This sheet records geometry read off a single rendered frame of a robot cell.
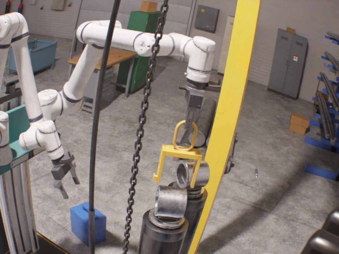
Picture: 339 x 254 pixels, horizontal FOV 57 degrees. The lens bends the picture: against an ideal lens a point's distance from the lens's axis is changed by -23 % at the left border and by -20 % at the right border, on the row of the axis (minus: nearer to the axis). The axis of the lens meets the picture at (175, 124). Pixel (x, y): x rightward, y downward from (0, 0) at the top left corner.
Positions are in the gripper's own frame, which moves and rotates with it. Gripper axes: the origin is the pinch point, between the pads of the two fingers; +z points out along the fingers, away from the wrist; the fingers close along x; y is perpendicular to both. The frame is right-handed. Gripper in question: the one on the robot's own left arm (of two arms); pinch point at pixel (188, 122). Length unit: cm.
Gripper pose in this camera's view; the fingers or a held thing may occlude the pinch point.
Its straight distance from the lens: 147.8
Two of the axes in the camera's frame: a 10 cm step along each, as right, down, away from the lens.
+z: -1.8, 9.1, 3.8
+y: -9.8, -1.5, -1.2
